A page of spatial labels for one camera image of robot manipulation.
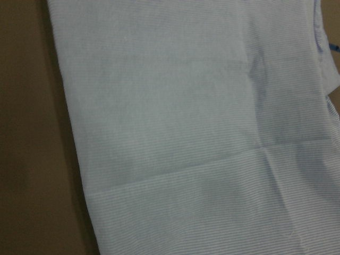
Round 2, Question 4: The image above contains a light blue striped shirt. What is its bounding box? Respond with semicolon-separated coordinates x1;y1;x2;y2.
48;1;339;254

